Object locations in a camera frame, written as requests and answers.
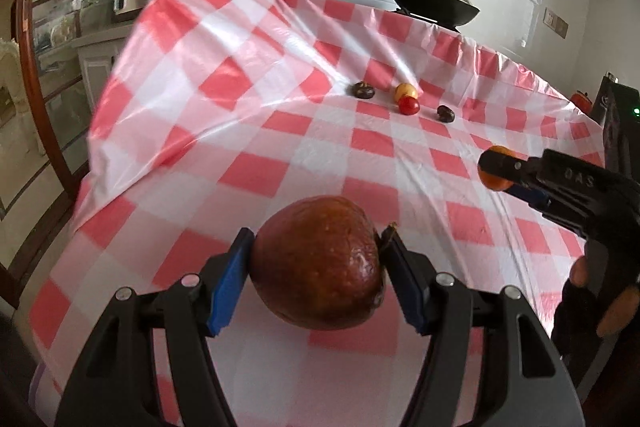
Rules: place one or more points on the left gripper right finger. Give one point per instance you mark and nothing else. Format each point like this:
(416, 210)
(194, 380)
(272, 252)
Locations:
(523, 381)

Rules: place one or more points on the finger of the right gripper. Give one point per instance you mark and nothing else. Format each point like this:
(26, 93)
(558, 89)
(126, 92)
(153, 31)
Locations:
(533, 197)
(508, 167)

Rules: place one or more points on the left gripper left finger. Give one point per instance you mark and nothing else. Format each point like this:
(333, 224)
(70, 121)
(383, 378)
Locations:
(113, 382)

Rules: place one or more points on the small orange mandarin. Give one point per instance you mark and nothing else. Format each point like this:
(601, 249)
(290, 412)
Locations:
(493, 183)

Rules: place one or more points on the small red cherry tomato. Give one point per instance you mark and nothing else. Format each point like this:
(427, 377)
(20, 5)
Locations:
(408, 105)

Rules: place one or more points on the small yellow fruit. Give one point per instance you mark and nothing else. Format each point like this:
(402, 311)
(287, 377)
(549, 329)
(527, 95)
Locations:
(405, 89)

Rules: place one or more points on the dark brown dried mangosteen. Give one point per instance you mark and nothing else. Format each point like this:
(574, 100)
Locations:
(363, 90)

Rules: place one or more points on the brown red passion fruit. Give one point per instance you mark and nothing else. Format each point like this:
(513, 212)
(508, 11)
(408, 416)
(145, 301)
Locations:
(315, 264)

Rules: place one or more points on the white kitchen cabinet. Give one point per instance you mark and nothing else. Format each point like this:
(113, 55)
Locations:
(97, 54)

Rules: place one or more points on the person right hand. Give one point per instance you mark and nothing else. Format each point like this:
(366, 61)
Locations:
(613, 315)

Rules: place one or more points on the red white checkered tablecloth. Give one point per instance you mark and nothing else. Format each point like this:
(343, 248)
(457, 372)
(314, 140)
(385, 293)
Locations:
(221, 112)

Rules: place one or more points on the wall power socket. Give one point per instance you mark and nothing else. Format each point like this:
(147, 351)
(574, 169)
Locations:
(555, 23)

